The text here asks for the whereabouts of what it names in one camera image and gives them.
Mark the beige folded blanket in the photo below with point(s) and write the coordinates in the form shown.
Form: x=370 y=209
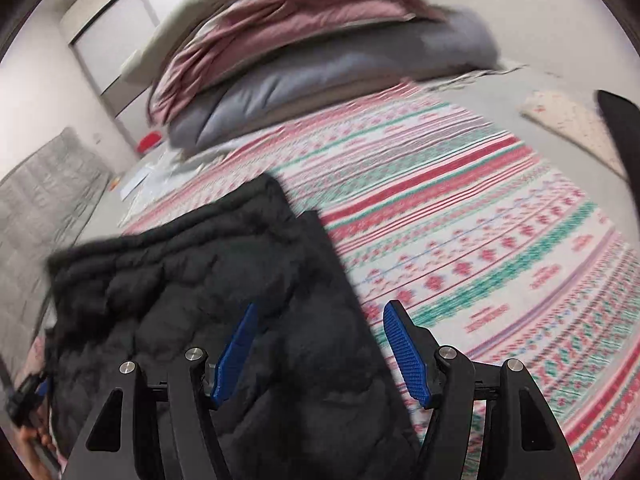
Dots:
x=225 y=5

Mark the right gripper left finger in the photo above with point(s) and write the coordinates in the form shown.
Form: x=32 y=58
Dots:
x=120 y=439

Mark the striped patterned bed sheet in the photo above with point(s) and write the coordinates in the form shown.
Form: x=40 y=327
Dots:
x=482 y=240

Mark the black puffer jacket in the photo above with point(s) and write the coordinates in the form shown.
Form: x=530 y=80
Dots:
x=315 y=399

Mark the red object by wall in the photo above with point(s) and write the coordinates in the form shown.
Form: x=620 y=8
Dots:
x=148 y=142

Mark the grey quilted mattress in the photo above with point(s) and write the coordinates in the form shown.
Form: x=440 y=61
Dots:
x=46 y=201

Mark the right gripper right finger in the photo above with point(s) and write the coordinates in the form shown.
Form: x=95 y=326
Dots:
x=522 y=439

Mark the cream floral pillow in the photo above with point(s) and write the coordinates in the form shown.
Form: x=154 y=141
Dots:
x=559 y=114

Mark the pink folded blanket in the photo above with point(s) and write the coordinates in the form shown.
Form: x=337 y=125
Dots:
x=250 y=29

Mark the grey folded quilt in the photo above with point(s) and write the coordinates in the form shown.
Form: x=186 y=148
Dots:
x=304 y=77

